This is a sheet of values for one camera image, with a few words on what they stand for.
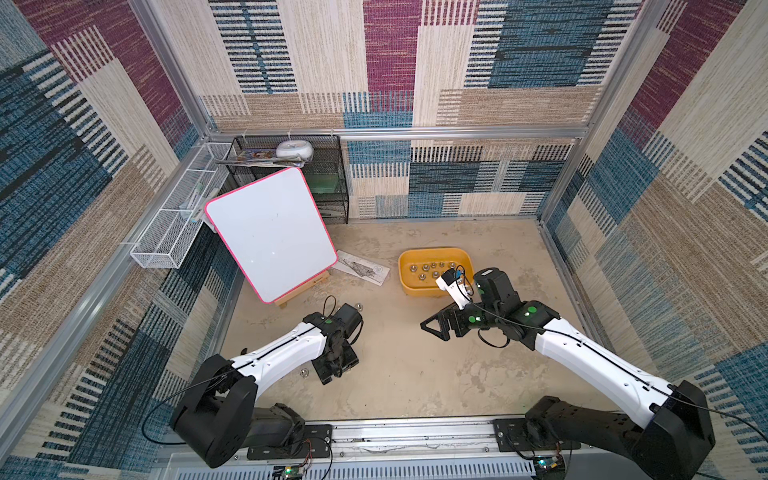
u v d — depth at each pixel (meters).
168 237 0.92
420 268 1.06
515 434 0.73
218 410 0.42
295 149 0.90
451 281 0.69
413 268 1.05
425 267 1.05
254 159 0.92
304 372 0.84
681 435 0.38
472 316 0.66
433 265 1.07
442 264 1.08
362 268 1.06
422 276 1.04
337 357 0.70
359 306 0.97
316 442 0.73
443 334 0.66
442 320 0.66
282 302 0.94
